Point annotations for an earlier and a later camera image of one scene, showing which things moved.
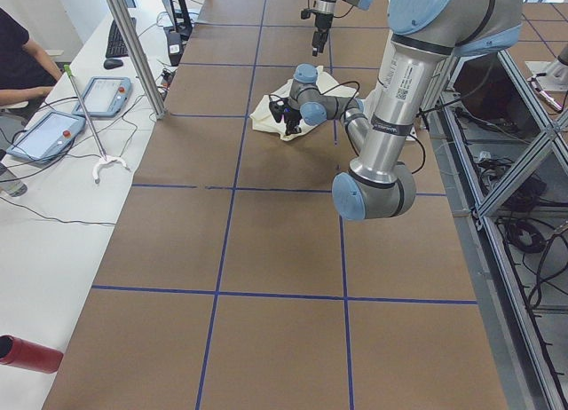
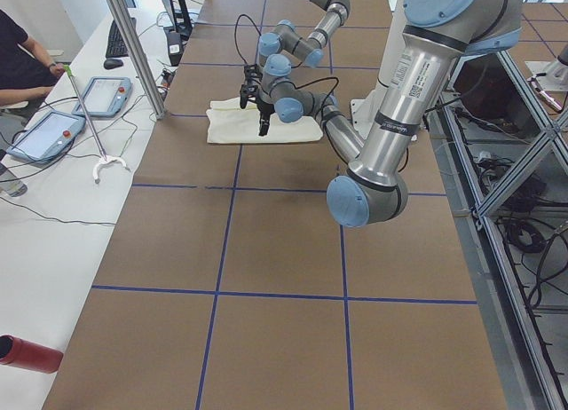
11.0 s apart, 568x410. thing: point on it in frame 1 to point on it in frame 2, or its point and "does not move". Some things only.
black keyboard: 117,44 does not move
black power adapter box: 175,47 does not move
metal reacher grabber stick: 106,159 does not move
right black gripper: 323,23 to 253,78
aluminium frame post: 117,0 does not move
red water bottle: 17,351 does not move
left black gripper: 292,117 to 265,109
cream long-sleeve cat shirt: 263,119 to 230,123
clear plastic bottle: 15,189 does not move
